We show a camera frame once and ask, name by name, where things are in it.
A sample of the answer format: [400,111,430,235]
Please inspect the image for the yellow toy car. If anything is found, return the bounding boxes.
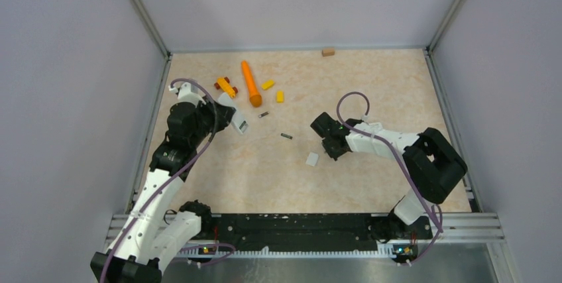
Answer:
[214,77,238,98]

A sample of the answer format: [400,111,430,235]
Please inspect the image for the green battery lower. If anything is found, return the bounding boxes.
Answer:
[280,133,293,140]

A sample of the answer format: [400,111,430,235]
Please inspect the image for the yellow block lower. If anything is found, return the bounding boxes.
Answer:
[276,90,284,103]

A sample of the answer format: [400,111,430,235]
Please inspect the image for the yellow block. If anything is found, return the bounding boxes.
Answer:
[261,80,276,91]
[276,90,284,103]

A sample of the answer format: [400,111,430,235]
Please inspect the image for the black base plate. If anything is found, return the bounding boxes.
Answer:
[195,213,434,253]

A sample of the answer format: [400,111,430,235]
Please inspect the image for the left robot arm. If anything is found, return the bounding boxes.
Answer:
[90,100,240,282]

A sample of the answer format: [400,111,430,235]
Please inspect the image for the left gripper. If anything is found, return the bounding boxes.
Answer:
[190,94,235,146]

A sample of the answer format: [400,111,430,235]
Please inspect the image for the yellow block upper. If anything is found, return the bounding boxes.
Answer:
[261,80,276,91]

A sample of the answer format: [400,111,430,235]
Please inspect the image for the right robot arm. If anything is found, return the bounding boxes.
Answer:
[311,112,468,238]

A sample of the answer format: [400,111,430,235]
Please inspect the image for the orange toy microphone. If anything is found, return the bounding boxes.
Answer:
[241,60,262,107]

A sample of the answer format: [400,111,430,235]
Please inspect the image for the white battery cover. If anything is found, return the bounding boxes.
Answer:
[306,152,319,167]

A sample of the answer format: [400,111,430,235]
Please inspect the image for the white remote with dark screen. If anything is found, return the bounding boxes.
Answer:
[217,93,249,135]

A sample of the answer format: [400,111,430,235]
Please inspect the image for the brown wooden block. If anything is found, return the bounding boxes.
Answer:
[321,48,335,57]

